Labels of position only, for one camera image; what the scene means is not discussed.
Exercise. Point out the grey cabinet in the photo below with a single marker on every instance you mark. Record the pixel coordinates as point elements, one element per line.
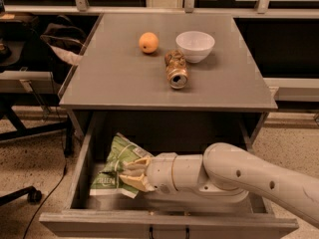
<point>116,75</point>

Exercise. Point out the green jalapeno chip bag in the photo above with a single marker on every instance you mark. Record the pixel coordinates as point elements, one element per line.
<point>107,181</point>

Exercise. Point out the open grey top drawer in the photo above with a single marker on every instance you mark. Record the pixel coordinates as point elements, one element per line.
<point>152,216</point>

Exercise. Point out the white bowl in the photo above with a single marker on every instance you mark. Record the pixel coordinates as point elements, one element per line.
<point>195,45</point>

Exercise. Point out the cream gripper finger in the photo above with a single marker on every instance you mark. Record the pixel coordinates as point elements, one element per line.
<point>137,167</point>
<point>140,183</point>

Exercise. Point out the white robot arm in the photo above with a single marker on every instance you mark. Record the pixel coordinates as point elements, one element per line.
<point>226,170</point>

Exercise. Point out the crushed gold soda can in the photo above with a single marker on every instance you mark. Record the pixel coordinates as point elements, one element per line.
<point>175,68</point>

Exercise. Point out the grey side desk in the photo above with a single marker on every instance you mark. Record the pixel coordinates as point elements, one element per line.
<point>21,82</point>

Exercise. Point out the orange fruit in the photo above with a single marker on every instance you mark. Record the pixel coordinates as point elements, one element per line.
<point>149,42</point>

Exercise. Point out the dark bag with cloth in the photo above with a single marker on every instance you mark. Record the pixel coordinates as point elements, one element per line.
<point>65,39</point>

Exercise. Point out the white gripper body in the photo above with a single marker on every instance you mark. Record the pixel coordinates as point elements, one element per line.
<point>159,173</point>

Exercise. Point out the metal window railing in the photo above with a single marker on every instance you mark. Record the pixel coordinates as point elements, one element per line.
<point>159,4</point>

